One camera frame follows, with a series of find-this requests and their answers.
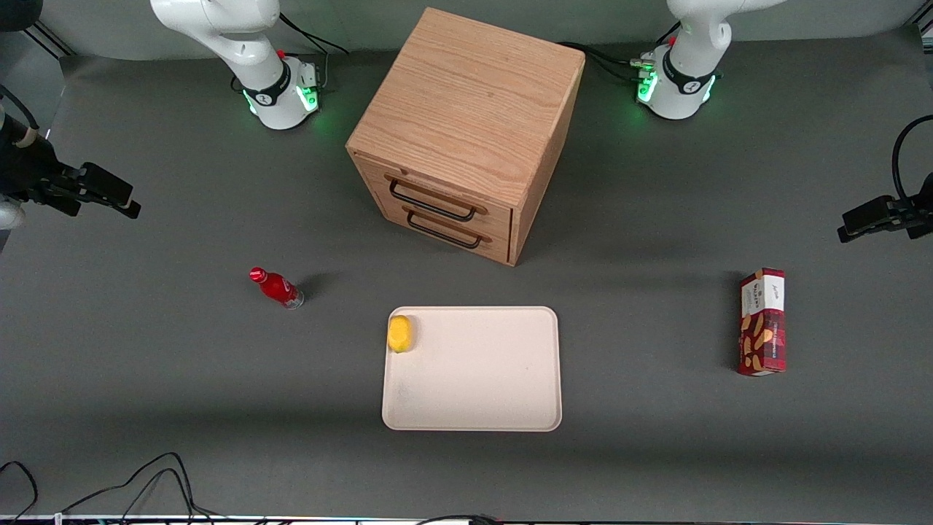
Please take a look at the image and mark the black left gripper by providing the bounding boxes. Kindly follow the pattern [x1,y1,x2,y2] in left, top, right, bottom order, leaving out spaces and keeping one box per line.
[837,171,933,244]

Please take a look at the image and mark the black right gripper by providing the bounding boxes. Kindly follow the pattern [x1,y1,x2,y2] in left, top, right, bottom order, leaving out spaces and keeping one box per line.
[0,120,141,219]

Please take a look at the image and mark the black metal drawer handle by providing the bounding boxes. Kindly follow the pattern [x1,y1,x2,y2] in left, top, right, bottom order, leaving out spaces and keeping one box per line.
[405,208,483,250]
[389,179,488,222]

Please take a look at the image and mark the wooden drawer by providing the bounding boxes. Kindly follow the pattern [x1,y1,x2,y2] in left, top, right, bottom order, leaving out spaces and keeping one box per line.
[379,201,513,265]
[354,155,515,238]

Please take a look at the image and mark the wooden drawer cabinet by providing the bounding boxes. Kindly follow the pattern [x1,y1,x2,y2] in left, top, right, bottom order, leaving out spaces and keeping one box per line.
[345,7,586,267]

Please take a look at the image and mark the red snack box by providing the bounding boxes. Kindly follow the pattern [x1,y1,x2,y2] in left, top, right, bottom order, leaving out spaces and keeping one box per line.
[736,268,788,377]

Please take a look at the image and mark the red bottle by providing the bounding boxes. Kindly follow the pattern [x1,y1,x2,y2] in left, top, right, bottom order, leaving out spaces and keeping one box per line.
[249,267,305,311]

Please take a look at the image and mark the yellow lemon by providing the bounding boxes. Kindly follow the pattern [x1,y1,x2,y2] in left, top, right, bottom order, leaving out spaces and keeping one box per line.
[387,315,415,354]

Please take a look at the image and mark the beige plastic tray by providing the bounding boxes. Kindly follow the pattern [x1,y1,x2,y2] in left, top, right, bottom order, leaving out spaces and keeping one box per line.
[381,306,563,432]

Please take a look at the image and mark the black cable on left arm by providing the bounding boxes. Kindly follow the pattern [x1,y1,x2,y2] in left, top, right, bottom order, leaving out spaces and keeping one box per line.
[892,115,933,206]

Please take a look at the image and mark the black cable at arm base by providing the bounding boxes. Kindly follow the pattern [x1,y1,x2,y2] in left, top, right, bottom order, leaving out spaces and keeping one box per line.
[279,13,351,55]
[558,42,644,74]
[583,50,642,82]

